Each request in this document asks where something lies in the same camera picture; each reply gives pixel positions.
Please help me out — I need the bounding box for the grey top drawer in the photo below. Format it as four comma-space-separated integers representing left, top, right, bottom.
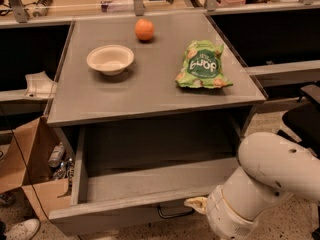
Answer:
50, 125, 237, 235

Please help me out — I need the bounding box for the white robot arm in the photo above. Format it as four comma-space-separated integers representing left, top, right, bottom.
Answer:
184, 132, 320, 240

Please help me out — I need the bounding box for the grey drawer cabinet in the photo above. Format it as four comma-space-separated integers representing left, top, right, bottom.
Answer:
46, 11, 268, 185

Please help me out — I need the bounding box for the green snack bag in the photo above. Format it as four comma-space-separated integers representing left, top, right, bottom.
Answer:
175, 40, 233, 89

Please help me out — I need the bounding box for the orange fruit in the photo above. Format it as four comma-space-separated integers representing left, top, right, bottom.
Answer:
135, 19, 154, 41

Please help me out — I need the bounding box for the silver can in box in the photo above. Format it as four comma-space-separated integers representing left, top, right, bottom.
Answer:
48, 143, 65, 168

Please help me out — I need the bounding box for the clear plastic tray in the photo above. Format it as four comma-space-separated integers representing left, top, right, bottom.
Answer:
23, 71, 57, 100

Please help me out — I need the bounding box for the brown cardboard box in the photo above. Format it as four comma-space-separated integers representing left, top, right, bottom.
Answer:
0, 117, 70, 221

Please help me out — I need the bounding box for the grey handheld tool on bench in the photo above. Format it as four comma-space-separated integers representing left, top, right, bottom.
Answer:
33, 0, 53, 17

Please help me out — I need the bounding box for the white sneaker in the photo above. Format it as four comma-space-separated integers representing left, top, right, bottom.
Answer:
4, 219, 41, 240

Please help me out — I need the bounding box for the black floor cable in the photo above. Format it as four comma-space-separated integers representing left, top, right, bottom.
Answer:
0, 107, 83, 240

